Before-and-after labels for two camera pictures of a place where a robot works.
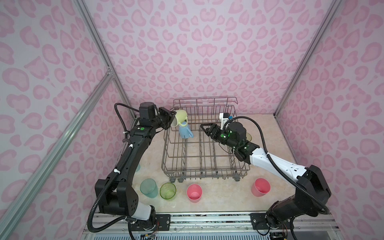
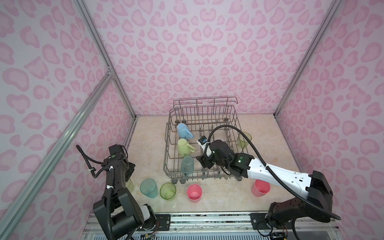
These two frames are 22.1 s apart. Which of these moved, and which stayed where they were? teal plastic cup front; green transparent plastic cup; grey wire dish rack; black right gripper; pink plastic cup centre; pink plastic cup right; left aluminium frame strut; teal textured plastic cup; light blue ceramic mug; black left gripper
Moved: teal textured plastic cup; black right gripper; black left gripper
Stayed: grey wire dish rack; light blue ceramic mug; teal plastic cup front; left aluminium frame strut; pink plastic cup right; pink plastic cup centre; green transparent plastic cup
